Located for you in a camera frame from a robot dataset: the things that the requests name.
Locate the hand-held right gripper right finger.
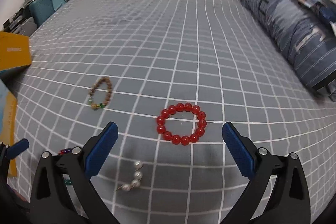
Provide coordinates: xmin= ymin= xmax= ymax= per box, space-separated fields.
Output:
xmin=222 ymin=122 xmax=311 ymax=224

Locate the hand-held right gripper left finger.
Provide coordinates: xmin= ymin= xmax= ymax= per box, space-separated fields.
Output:
xmin=30 ymin=121 xmax=119 ymax=224

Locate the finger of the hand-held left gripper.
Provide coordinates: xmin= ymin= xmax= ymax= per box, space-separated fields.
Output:
xmin=0 ymin=138 xmax=30 ymax=161

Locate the red bead bracelet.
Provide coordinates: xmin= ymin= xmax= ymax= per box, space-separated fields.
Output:
xmin=156 ymin=102 xmax=207 ymax=145

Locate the blue and yellow cardboard box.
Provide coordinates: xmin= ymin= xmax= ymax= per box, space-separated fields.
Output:
xmin=0 ymin=31 xmax=32 ymax=177

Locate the pearl bead strand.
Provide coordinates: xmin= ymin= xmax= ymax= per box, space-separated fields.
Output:
xmin=115 ymin=160 xmax=143 ymax=192

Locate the silver radio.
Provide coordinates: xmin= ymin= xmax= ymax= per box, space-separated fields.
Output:
xmin=3 ymin=11 xmax=37 ymax=37

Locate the grey checked bed sheet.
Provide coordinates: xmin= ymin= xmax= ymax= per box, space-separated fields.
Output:
xmin=7 ymin=0 xmax=334 ymax=216

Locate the folded blue patterned quilt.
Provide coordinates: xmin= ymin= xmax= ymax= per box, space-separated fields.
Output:
xmin=235 ymin=0 xmax=336 ymax=101

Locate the teal storage box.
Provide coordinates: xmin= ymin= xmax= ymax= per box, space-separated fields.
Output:
xmin=29 ymin=0 xmax=67 ymax=27

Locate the multicoloured bead bracelet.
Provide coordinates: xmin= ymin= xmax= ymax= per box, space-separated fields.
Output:
xmin=58 ymin=148 xmax=73 ymax=186

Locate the brown bead bracelet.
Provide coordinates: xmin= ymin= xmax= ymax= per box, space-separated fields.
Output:
xmin=88 ymin=77 xmax=113 ymax=111

